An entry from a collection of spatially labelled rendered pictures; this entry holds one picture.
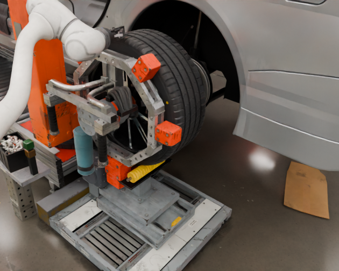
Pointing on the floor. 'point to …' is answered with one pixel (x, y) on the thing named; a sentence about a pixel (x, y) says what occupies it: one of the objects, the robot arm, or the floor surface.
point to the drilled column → (21, 199)
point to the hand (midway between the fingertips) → (120, 30)
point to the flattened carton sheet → (306, 190)
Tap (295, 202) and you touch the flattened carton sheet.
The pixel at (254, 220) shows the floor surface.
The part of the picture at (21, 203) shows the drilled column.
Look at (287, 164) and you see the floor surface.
